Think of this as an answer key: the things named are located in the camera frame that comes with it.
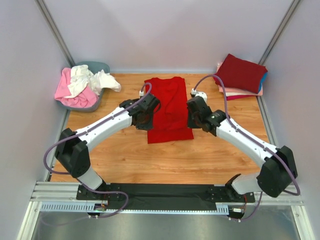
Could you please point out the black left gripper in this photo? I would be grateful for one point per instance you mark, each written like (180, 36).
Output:
(146, 127)

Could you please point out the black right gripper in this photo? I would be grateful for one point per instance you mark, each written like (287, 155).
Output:
(190, 124)

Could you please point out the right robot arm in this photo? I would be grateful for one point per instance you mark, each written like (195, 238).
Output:
(277, 164)

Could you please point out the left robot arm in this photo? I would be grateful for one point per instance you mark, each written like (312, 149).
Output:
(74, 147)

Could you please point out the magenta folded t-shirt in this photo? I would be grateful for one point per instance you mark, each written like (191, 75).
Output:
(240, 97)

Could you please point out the white folded t-shirt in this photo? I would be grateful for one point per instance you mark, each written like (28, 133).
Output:
(233, 94)

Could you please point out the light pink folded t-shirt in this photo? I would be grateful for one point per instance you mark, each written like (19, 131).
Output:
(243, 92)

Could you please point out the dark red folded t-shirt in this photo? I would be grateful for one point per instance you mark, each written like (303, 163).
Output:
(241, 74)

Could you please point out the pink crumpled t-shirt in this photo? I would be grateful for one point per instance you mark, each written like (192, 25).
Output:
(86, 99)

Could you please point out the grey laundry basket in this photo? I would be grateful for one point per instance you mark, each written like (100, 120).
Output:
(94, 66)

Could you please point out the white crumpled t-shirt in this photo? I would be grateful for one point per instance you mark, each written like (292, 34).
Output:
(81, 77)

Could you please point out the blue folded t-shirt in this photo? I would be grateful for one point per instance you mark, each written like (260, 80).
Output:
(261, 84)

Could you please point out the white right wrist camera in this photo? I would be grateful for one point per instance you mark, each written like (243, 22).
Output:
(196, 93)

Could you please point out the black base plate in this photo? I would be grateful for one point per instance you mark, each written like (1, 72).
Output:
(177, 196)

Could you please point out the perforated cable duct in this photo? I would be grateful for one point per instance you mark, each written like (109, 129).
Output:
(97, 208)

